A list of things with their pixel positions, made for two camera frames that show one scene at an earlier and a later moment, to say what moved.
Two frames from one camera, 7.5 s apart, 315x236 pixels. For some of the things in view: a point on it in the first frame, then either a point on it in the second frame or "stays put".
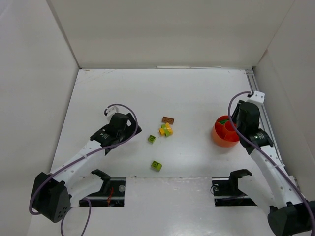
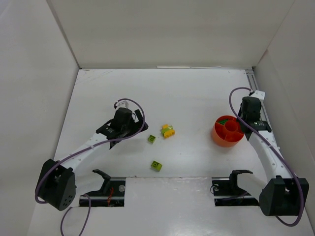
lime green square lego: x=151 y=138 stays put
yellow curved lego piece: x=169 y=128 to x=169 y=133
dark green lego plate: x=223 y=121 stays put
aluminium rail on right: x=252 y=85 stays put
